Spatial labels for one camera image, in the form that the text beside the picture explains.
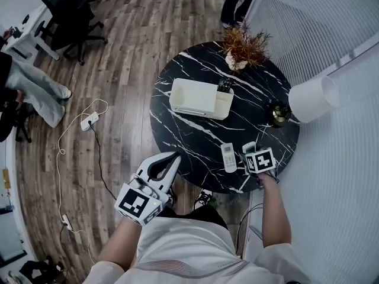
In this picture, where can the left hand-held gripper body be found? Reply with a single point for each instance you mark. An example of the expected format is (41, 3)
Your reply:
(131, 203)

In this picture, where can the person's right forearm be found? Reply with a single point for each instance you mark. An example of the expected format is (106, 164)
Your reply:
(275, 214)

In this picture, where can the yellow wall tag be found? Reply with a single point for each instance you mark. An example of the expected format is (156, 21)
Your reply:
(6, 178)

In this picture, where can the small black desk item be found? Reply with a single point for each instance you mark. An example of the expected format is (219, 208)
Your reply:
(25, 18)

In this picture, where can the small black plastic part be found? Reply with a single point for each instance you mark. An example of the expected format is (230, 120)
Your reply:
(16, 32)

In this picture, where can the person's white shirt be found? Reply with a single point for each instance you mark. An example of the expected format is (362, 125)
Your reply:
(186, 250)

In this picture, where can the green leafy scrap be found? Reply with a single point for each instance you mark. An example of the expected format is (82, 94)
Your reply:
(217, 201)

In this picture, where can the large white power strip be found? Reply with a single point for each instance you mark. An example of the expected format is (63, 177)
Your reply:
(90, 121)

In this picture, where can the small white power strip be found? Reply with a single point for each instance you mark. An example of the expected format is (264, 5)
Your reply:
(66, 221)

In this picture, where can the person's left shoe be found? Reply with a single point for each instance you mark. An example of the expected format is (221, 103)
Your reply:
(171, 197)

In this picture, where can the white shade table lamp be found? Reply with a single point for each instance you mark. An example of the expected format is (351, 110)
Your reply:
(311, 99)

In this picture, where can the round black marble table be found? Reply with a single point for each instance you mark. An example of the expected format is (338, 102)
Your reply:
(195, 140)

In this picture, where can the person's left forearm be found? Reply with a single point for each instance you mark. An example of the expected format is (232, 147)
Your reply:
(120, 244)

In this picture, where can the orange dried plant in vase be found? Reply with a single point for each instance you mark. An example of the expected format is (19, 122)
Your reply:
(244, 46)

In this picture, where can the white storage box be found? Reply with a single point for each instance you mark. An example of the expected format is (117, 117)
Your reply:
(192, 98)

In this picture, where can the person's shoe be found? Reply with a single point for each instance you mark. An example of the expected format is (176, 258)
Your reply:
(171, 197)
(202, 198)

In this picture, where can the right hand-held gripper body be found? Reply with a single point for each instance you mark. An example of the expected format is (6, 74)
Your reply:
(262, 161)

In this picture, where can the black remote control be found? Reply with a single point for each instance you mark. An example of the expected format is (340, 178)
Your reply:
(225, 84)

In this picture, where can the black bag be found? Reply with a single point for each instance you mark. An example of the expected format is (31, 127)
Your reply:
(41, 271)

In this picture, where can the white desk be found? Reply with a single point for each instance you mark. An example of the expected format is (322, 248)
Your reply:
(32, 31)

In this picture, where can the person's black shorts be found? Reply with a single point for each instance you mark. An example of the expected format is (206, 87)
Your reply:
(204, 217)

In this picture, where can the person's right shoe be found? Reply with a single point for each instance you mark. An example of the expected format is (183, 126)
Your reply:
(202, 198)

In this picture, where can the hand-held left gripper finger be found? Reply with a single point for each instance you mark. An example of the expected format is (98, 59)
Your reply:
(145, 164)
(173, 174)

